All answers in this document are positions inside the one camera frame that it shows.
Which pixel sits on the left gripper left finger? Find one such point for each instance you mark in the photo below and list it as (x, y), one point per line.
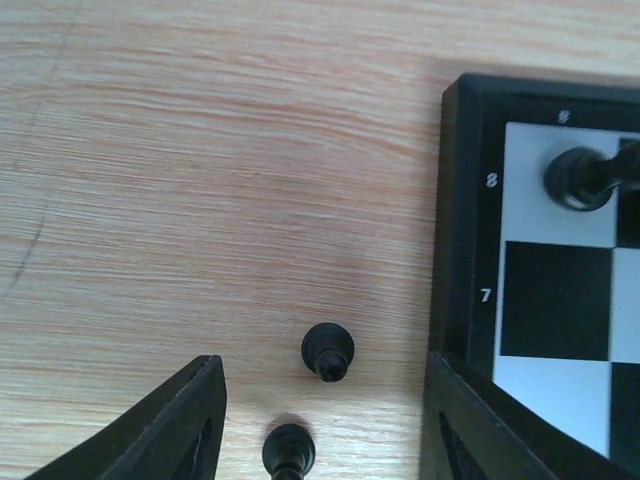
(175, 432)

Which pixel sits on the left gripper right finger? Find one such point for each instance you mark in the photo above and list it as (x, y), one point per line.
(472, 429)

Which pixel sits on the black pawn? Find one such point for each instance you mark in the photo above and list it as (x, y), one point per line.
(327, 350)
(288, 452)

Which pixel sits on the black rook piece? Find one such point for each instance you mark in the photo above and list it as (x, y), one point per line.
(583, 179)

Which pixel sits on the black and white chessboard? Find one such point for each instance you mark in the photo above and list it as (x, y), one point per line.
(541, 299)

